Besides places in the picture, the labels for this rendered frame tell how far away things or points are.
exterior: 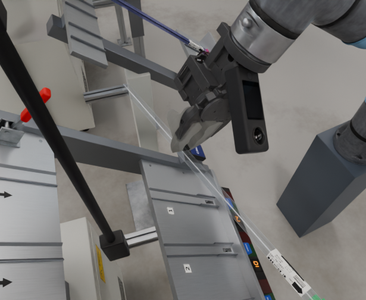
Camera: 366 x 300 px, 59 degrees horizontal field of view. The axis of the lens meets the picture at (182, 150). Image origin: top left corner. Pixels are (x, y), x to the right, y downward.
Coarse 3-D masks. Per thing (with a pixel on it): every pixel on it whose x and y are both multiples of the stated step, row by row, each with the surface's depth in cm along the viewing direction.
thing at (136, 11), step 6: (114, 0) 78; (120, 0) 79; (126, 6) 80; (132, 6) 82; (138, 12) 82; (144, 12) 84; (144, 18) 84; (150, 18) 85; (156, 24) 87; (162, 24) 88; (168, 30) 89; (174, 36) 92; (180, 36) 92; (186, 42) 94; (204, 48) 100
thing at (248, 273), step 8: (216, 200) 72; (224, 208) 70; (224, 216) 70; (224, 224) 70; (232, 224) 68; (232, 232) 68; (232, 240) 67; (240, 240) 67; (232, 248) 67; (240, 248) 65; (240, 256) 65; (240, 264) 65; (248, 264) 64; (248, 272) 63; (248, 280) 63; (256, 280) 62; (248, 288) 62; (256, 288) 61; (256, 296) 61; (264, 296) 61
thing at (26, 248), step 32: (0, 160) 43; (32, 160) 47; (0, 192) 41; (32, 192) 44; (0, 224) 38; (32, 224) 41; (0, 256) 36; (32, 256) 39; (0, 288) 34; (32, 288) 37; (64, 288) 39
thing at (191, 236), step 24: (144, 168) 63; (168, 168) 68; (168, 192) 63; (192, 192) 69; (168, 216) 59; (192, 216) 64; (216, 216) 70; (168, 240) 56; (192, 240) 60; (216, 240) 65; (168, 264) 53; (192, 264) 56; (216, 264) 60; (192, 288) 53; (216, 288) 57; (240, 288) 61
